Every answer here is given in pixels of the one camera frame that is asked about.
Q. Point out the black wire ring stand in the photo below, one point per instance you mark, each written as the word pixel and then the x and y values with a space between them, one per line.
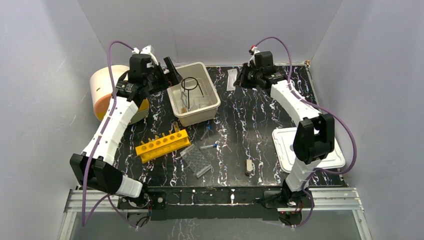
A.
pixel 195 86

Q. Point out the white orange cylindrical device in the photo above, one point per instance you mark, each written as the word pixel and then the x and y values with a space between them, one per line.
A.
pixel 101 94

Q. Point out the yellow test tube rack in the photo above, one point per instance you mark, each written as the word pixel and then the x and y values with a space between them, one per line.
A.
pixel 161 146

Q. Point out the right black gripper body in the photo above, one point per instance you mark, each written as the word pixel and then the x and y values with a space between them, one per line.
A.
pixel 250 76

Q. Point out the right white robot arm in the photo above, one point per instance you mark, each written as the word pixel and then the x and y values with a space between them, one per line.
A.
pixel 314 139

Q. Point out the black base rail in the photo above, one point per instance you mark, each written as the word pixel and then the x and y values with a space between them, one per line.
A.
pixel 246 202

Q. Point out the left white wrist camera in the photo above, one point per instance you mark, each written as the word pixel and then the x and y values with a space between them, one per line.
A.
pixel 148 50

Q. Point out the beige plastic tub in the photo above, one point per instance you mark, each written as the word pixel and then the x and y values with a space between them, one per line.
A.
pixel 194 116

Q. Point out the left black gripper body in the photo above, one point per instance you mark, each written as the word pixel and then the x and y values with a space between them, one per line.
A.
pixel 164 76

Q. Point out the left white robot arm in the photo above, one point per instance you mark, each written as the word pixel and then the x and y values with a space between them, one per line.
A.
pixel 94 166

